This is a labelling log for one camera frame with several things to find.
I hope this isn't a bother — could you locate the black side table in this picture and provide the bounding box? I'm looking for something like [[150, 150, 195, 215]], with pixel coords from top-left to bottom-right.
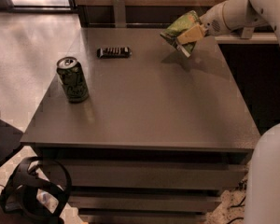
[[0, 120, 23, 167]]

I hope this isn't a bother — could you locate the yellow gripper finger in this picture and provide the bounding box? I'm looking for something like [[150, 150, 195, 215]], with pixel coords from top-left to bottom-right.
[[177, 24, 206, 45]]

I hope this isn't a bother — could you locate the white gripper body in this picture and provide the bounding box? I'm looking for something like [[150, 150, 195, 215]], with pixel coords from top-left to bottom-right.
[[200, 6, 229, 36]]

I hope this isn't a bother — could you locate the right metal shelf bracket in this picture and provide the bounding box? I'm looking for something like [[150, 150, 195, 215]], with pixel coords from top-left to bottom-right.
[[239, 27, 255, 39]]

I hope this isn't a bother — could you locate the green soda can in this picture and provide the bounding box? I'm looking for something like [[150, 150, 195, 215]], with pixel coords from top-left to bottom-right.
[[56, 56, 89, 103]]

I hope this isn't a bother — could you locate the metal shelf bracket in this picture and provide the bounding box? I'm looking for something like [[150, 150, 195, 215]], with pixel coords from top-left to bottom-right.
[[239, 27, 255, 39], [113, 0, 127, 28]]

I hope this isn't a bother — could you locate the green jalapeno chip bag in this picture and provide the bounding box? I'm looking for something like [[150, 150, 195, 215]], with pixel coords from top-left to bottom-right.
[[160, 10, 201, 58]]

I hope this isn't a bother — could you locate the left metal shelf bracket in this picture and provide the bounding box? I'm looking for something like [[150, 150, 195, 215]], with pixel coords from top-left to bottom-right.
[[113, 0, 127, 28]]

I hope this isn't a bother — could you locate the black VR headset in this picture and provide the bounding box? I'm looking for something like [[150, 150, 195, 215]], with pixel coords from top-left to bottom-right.
[[0, 157, 72, 224]]

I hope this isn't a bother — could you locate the grey drawer cabinet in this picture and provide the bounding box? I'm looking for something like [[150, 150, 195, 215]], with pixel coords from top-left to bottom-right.
[[22, 29, 259, 224]]

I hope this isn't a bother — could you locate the black floor cable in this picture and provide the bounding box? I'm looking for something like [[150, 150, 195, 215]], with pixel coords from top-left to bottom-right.
[[225, 196, 246, 224]]

